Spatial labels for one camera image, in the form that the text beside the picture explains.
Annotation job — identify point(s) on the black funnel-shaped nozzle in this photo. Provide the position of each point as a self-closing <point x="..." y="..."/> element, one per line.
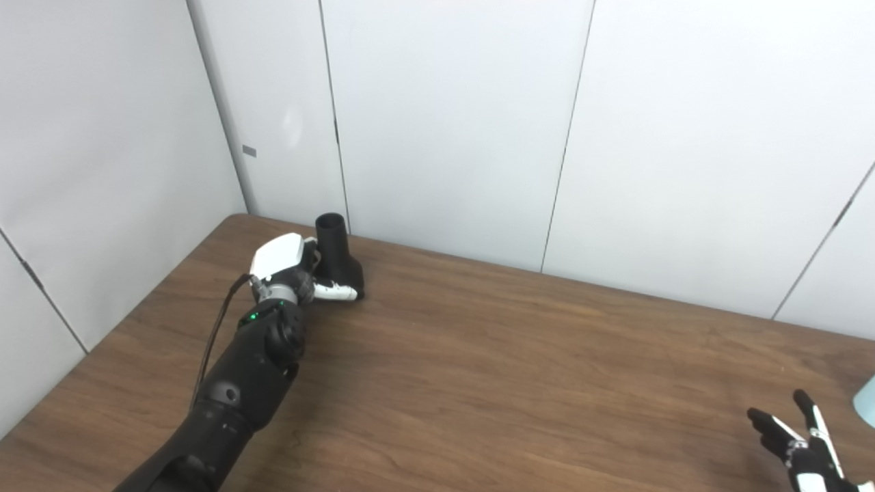
<point x="338" y="253"/>

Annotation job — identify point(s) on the white and black right hand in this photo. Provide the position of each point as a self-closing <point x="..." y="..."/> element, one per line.
<point x="813" y="468"/>

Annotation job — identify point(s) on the light blue cylinder cup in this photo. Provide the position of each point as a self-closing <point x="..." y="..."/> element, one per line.
<point x="868" y="406"/>

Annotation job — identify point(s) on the white and black left hand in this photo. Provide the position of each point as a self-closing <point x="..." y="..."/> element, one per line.
<point x="277" y="256"/>

